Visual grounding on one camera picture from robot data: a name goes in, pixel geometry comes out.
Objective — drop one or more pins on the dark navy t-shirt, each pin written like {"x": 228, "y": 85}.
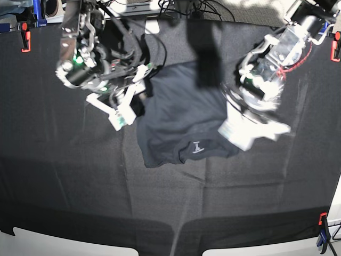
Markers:
{"x": 182, "y": 117}

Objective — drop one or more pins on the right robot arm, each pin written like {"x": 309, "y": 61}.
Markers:
{"x": 101, "y": 53}

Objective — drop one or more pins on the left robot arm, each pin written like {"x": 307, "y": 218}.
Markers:
{"x": 263, "y": 70}

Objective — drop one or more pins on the black felt table cover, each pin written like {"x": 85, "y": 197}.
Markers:
{"x": 66, "y": 172}

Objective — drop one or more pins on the blue clamp far left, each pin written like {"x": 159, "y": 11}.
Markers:
{"x": 39, "y": 8}

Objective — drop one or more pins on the blue clamp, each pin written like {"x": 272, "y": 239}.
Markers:
{"x": 324, "y": 234}
{"x": 39, "y": 8}

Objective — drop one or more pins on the red clamp far left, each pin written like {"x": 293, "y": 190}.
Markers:
{"x": 23, "y": 28}

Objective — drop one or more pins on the red clamp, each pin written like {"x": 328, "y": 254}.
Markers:
{"x": 335, "y": 48}
{"x": 23, "y": 28}

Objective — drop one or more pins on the red clamp far right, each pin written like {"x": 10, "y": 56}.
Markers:
{"x": 335, "y": 48}

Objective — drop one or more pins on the blue clamp near right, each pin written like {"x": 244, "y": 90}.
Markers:
{"x": 324, "y": 234}

